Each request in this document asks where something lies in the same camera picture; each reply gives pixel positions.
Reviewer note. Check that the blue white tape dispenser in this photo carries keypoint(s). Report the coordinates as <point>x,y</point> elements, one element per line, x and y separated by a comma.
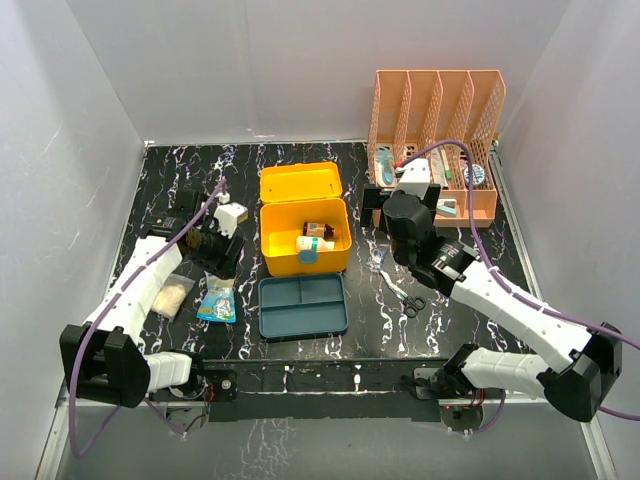
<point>385,166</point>

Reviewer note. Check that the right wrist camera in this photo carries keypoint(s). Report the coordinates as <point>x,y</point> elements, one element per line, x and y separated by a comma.
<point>414,178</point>

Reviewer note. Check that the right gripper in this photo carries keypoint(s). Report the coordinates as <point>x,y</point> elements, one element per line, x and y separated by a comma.
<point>372,201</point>

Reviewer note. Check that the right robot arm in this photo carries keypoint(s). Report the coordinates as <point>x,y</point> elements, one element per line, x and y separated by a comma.
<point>572,366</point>

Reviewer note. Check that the black handled scissors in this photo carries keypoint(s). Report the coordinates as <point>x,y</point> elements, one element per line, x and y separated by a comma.
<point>412,305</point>

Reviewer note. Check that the brown medicine bottle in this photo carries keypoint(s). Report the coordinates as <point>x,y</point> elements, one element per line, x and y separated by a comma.
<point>321,230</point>

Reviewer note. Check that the blue divided tray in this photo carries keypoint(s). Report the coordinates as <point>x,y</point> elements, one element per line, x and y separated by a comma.
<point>305,306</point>

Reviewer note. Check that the blue white stapler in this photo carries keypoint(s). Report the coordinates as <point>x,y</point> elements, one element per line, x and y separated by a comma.
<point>446,208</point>

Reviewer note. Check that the yellow medicine box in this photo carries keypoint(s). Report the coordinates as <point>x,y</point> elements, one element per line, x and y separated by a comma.
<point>292,195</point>

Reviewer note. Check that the cotton ball bag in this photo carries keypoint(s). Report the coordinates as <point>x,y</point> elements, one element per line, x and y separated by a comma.
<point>172,295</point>

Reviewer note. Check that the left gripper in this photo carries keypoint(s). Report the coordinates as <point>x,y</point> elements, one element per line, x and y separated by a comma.
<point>223,264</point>

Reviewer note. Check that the green capped marker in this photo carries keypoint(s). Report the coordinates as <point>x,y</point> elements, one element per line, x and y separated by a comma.
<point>446,165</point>

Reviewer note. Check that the white plastic bottle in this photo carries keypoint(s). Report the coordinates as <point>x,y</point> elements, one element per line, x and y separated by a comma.
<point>310,243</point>

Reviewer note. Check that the cotton swab bag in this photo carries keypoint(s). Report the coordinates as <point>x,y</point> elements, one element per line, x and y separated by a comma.
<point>218,304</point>

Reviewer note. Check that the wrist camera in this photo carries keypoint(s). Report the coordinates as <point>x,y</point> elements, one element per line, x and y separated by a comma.
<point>228,215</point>
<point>414,178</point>

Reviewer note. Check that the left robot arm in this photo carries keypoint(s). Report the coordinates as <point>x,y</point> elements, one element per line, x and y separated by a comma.
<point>101,357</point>

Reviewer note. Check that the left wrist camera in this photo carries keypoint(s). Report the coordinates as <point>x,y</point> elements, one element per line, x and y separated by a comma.
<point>228,215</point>

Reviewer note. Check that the pink desk organizer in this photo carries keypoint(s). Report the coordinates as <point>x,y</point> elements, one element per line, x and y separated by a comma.
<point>413,109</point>

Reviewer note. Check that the small blue patterned packet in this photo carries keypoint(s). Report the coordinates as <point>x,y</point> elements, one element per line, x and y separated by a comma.
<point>377,258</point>

